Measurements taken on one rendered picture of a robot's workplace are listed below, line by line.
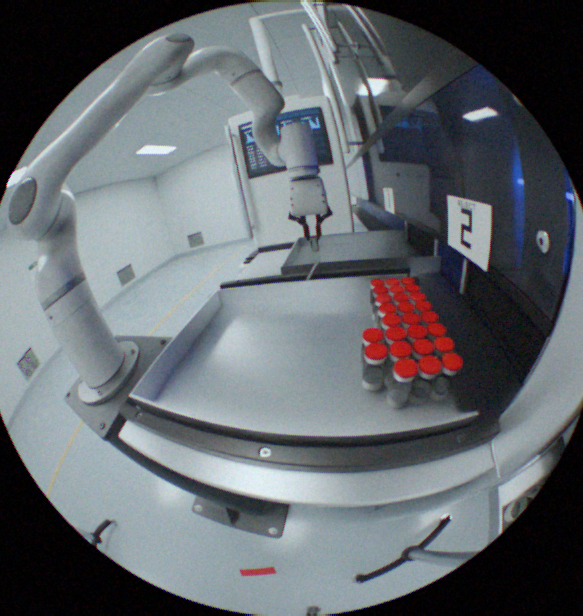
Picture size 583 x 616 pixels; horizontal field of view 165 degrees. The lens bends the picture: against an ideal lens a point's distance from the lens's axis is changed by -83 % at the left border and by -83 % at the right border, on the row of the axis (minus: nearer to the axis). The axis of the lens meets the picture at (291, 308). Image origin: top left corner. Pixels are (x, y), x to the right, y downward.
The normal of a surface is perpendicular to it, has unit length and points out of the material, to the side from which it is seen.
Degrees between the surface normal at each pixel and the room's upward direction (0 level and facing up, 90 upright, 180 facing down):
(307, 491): 0
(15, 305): 90
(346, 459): 0
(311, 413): 0
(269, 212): 90
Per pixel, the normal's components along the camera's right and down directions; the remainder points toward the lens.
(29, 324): 0.97, -0.07
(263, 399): -0.18, -0.85
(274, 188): -0.20, 0.52
